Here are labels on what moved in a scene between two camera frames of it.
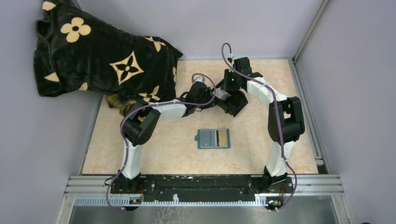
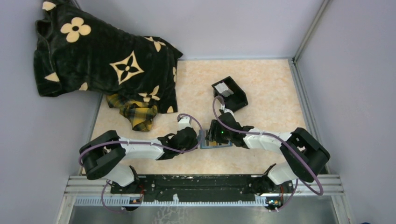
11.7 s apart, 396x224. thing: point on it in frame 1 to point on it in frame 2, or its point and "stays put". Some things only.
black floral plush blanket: [75, 52] stays put
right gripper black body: [230, 80] to [218, 134]
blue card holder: [209, 138] stays put
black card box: [233, 105] stays put
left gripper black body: [206, 97] to [192, 146]
